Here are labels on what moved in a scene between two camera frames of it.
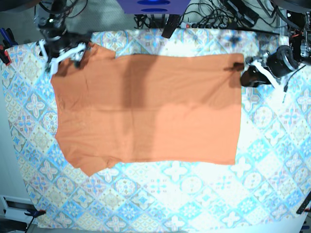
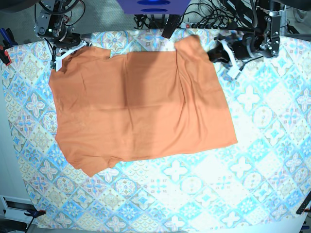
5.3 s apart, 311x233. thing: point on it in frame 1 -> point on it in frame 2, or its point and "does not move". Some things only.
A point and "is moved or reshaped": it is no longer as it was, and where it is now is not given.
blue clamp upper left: (8, 40) does not move
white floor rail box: (15, 208) does not move
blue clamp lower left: (34, 213) does not move
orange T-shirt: (148, 108) is moved or reshaped
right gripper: (279, 63) -> (242, 49)
